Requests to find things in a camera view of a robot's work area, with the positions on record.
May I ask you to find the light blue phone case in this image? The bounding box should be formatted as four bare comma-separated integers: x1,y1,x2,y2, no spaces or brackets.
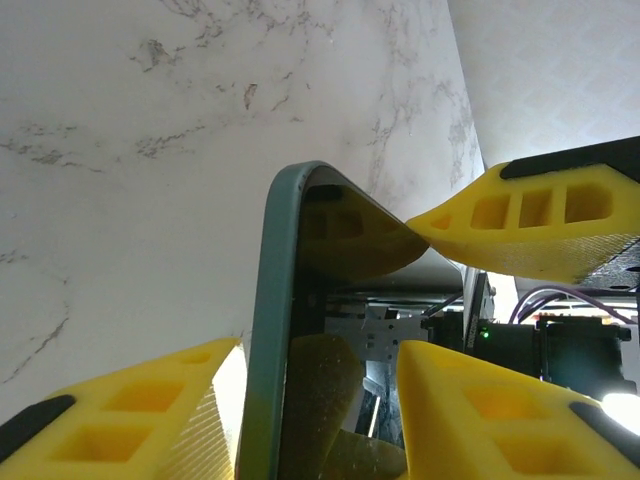
233,159,347,480

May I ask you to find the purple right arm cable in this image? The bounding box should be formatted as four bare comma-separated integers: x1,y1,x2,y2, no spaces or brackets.
508,282,640,327

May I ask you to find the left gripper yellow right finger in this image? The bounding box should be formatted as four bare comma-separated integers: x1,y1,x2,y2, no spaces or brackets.
396,338,640,480

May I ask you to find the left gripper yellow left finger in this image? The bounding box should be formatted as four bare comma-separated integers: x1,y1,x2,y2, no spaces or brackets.
0,336,242,480

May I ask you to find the black smartphone blue rim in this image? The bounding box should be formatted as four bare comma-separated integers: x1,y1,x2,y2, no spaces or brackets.
279,169,469,480

